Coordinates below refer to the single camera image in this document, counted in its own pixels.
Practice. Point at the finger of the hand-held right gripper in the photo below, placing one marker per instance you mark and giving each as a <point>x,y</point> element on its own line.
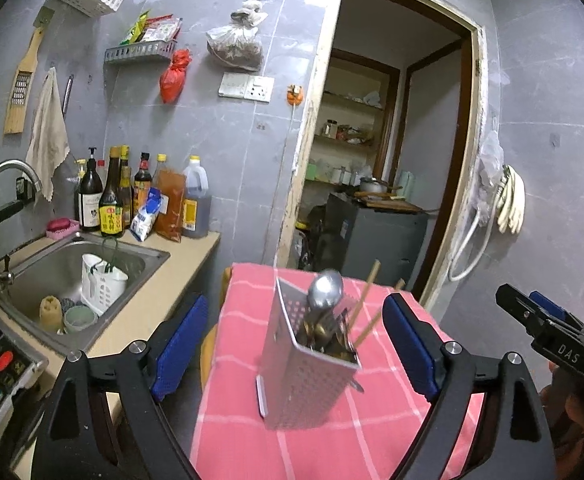
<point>552,306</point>
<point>519,310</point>

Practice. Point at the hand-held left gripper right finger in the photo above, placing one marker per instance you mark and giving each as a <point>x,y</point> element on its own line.
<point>412,350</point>

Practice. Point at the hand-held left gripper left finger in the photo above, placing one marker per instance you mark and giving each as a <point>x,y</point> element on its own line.
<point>179,350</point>

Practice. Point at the steel fork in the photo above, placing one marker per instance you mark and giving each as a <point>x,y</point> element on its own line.
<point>342,322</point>

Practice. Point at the brass spoon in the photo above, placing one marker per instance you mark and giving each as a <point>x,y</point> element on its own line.
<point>319,335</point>

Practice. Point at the large steel spoon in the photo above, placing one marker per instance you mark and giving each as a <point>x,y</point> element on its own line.
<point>326,287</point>

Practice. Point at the perforated metal utensil holder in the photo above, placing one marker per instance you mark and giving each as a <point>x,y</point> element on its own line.
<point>302,375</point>

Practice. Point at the person's right hand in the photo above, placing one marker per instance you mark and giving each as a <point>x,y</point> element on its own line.
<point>574,407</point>

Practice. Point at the wooden chopstick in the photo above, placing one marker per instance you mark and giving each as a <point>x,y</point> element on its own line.
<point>364,292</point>
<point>369,330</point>

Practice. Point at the beige kitchen counter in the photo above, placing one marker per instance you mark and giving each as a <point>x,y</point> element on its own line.
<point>171,275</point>

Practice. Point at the white plastic drainer basket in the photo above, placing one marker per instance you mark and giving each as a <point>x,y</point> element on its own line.
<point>102,285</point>

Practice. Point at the green bowl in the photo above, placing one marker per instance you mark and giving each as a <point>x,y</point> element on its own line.
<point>79,319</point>

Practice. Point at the cream rubber gloves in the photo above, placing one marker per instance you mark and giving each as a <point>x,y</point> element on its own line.
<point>513,200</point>

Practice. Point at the grey refrigerator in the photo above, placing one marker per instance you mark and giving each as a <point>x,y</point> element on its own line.
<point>372,240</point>

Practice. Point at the yellow sponge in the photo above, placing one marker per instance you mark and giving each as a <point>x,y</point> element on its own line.
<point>50,312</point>

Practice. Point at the pink checked tablecloth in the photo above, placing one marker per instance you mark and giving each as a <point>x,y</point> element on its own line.
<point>322,450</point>

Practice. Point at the blue white seasoning bag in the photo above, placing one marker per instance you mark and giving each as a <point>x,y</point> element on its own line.
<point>147,215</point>

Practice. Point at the orange sauce pouch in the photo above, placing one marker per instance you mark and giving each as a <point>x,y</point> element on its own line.
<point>170,205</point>

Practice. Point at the wooden cutting board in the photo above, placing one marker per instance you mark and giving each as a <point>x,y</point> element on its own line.
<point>392,205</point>

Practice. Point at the grey hanging plastic bag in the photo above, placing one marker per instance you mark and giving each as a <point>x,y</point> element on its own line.
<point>491,165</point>

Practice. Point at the steel kitchen sink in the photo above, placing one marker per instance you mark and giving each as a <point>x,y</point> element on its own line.
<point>51,270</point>

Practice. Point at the row of condiment bottles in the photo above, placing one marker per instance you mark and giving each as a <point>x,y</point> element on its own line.
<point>111,200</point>

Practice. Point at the pink soap dish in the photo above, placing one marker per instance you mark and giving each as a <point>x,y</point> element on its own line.
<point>64,227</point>

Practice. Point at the steel cooking pot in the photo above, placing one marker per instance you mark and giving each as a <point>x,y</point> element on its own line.
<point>372,186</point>

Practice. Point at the induction cooker control panel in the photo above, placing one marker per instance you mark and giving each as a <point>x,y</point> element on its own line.
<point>1,380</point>

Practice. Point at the wooden pantry shelves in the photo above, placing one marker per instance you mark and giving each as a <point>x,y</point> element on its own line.
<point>352,135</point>

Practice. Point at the beige hanging towel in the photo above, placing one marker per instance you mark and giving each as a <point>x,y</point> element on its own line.
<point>46,140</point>

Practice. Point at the steel faucet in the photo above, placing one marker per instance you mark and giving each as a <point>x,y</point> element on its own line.
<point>1,172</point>

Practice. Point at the red plastic bag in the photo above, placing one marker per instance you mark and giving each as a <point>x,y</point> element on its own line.
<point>174,77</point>

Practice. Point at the hanging metal utensil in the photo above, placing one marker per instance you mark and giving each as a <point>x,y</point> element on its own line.
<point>67,92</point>

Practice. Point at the clear bag dark contents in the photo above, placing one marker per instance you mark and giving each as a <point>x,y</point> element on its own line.
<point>237,42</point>

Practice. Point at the red white snack packet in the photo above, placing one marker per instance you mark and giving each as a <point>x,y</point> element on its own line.
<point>164,30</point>

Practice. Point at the yellow green snack packet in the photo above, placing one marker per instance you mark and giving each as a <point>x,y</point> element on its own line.
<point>134,27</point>

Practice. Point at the wooden door frame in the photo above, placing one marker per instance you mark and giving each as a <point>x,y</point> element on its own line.
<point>317,110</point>

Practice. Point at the white wall switch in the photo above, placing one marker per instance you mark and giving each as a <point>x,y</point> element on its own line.
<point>232,85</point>

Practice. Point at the white wall socket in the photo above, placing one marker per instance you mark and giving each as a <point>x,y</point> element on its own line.
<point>260,89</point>

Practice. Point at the orange wall hook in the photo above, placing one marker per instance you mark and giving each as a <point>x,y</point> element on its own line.
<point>295,95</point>

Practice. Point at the grey wall shelf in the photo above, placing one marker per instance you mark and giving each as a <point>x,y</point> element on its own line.
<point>139,52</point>

